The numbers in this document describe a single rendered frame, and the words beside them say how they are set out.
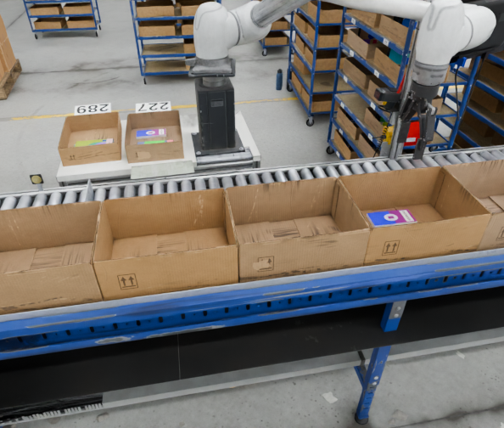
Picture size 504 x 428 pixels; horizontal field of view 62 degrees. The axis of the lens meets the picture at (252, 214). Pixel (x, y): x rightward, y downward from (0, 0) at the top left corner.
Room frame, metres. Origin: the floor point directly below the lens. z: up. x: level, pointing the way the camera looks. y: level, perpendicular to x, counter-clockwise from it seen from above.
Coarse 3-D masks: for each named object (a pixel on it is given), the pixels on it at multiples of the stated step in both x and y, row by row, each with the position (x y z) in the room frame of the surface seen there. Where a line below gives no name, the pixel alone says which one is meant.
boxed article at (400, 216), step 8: (368, 216) 1.20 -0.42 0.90; (376, 216) 1.20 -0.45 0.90; (384, 216) 1.20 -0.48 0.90; (392, 216) 1.20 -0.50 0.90; (400, 216) 1.20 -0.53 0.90; (408, 216) 1.20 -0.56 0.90; (376, 224) 1.15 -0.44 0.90; (384, 224) 1.15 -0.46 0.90; (392, 224) 1.16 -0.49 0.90; (400, 224) 1.16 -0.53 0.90
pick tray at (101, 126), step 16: (112, 112) 2.22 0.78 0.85; (64, 128) 2.05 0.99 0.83; (80, 128) 2.18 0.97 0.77; (96, 128) 2.20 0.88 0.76; (112, 128) 2.20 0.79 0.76; (64, 144) 1.95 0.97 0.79; (96, 144) 1.84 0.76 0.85; (112, 144) 1.86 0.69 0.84; (64, 160) 1.80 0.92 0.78; (80, 160) 1.82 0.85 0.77; (96, 160) 1.84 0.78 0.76; (112, 160) 1.85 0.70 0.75
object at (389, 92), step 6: (378, 90) 1.93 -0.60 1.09; (384, 90) 1.92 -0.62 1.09; (390, 90) 1.92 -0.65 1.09; (396, 90) 1.93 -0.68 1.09; (378, 96) 1.91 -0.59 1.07; (384, 96) 1.90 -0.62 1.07; (390, 96) 1.91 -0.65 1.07; (396, 96) 1.91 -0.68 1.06; (384, 102) 1.93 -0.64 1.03; (390, 102) 1.93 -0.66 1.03; (396, 102) 1.92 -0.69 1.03; (384, 108) 1.93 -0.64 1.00; (390, 108) 1.93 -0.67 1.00
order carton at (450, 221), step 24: (432, 168) 1.30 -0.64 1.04; (360, 192) 1.25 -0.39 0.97; (384, 192) 1.27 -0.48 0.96; (408, 192) 1.28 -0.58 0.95; (432, 192) 1.30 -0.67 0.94; (456, 192) 1.19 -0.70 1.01; (432, 216) 1.22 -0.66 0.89; (456, 216) 1.15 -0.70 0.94; (480, 216) 1.01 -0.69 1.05; (384, 240) 0.96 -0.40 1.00; (408, 240) 0.97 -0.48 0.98; (432, 240) 0.99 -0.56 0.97; (456, 240) 1.00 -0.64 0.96
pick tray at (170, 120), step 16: (144, 112) 2.22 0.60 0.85; (160, 112) 2.23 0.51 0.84; (176, 112) 2.25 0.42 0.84; (128, 128) 2.09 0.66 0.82; (144, 128) 2.20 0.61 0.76; (160, 128) 2.20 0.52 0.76; (176, 128) 2.20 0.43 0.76; (128, 144) 1.96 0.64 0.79; (144, 144) 1.85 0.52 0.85; (160, 144) 1.86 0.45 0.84; (176, 144) 1.88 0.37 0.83; (128, 160) 1.83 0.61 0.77; (144, 160) 1.84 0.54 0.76
